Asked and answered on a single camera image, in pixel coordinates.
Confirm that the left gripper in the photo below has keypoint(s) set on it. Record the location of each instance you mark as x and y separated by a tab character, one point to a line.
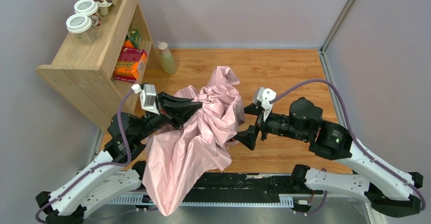
163	108

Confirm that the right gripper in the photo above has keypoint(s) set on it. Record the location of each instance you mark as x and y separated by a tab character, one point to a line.
257	126

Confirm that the pink folding umbrella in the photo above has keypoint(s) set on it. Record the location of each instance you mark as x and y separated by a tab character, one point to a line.
176	159

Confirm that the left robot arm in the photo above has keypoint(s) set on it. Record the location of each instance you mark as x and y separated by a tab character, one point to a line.
102	180

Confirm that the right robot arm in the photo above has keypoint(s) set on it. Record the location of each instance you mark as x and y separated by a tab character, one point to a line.
388	190

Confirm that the green squeeze bottle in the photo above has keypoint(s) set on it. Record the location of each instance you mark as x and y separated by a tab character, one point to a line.
166	58

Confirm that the orange pink snack box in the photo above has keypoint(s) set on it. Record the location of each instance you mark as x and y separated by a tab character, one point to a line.
129	64

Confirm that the wooden shelf unit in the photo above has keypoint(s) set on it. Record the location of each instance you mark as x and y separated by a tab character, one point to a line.
82	73

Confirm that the green carton on shelf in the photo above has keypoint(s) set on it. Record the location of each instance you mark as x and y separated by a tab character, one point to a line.
133	39

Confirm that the white lidded jar front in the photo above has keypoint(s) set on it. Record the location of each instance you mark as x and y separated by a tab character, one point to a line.
81	27

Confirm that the white lidded jar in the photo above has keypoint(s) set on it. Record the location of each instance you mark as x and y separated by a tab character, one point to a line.
81	27
90	9

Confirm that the white lidded jar rear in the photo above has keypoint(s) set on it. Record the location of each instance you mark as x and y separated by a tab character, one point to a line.
90	9

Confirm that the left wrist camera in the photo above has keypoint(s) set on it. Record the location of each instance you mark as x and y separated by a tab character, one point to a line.
148	97

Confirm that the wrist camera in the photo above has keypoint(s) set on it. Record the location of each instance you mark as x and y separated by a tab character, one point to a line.
265	96
148	97

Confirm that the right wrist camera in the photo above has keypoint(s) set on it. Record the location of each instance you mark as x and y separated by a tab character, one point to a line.
265	96

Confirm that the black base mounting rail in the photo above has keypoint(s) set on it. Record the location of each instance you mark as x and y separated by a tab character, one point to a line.
248	190

